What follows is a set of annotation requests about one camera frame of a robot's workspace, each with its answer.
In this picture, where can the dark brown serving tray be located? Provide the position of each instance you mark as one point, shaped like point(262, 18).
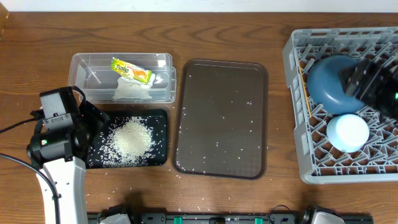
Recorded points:
point(222, 120)

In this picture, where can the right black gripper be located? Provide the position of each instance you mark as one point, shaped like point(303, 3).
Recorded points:
point(365, 71)

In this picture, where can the black rectangular bin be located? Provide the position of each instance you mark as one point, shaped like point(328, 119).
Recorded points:
point(156, 119)

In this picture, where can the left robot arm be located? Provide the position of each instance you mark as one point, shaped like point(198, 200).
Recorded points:
point(64, 134)

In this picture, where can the wooden chopstick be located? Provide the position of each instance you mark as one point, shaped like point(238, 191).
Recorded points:
point(305, 92)

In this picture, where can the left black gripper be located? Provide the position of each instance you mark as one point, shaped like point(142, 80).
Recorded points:
point(96, 117)

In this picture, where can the grey dishwasher rack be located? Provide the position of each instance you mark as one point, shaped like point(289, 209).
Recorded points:
point(318, 161)

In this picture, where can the yellow green snack wrapper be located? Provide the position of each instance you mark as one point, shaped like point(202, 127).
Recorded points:
point(131, 71)

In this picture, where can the white paper napkin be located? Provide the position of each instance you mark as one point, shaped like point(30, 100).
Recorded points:
point(130, 88)

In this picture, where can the clear plastic waste bin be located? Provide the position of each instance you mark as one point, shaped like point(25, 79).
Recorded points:
point(92, 73)

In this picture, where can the blue plate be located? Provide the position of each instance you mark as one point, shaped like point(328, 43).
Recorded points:
point(324, 86)

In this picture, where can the light blue rice bowl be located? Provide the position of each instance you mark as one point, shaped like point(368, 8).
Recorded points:
point(347, 133)

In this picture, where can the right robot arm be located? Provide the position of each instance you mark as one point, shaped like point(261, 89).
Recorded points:
point(387, 102)

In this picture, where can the pile of white rice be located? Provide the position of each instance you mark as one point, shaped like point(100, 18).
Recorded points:
point(126, 142)

